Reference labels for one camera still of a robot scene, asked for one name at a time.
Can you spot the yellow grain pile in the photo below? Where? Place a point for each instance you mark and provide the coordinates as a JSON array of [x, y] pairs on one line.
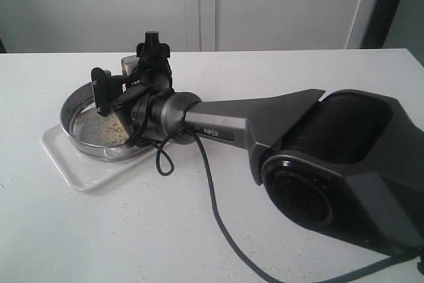
[[110, 131]]

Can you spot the stainless steel cup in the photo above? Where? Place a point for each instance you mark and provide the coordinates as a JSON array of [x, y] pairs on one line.
[[128, 64]]

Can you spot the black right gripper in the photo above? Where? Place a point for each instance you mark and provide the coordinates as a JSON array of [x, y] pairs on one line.
[[153, 68]]

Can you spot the round steel mesh sieve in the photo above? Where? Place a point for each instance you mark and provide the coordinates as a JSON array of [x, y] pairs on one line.
[[131, 109]]

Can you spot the white rectangular plastic tray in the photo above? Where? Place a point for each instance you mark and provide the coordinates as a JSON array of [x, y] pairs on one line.
[[84, 163]]

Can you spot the white cabinet with doors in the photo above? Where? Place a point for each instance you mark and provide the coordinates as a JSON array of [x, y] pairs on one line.
[[186, 25]]

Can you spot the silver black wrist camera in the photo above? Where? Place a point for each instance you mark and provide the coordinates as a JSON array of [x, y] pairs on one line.
[[100, 79]]

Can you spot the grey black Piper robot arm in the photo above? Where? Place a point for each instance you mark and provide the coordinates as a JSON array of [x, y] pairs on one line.
[[348, 165]]

